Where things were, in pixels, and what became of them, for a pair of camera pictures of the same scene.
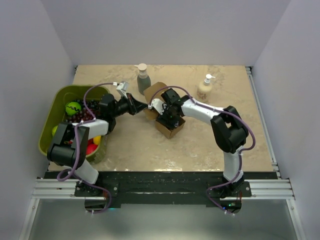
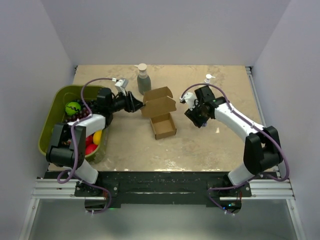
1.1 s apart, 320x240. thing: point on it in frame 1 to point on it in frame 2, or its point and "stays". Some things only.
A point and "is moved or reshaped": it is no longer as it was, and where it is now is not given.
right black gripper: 163,119 to 191,115
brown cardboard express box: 154,92 is moved or reshaped
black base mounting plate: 163,188 stays
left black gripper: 134,106 stays
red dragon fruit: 91,149 stays
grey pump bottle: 143,80 stays
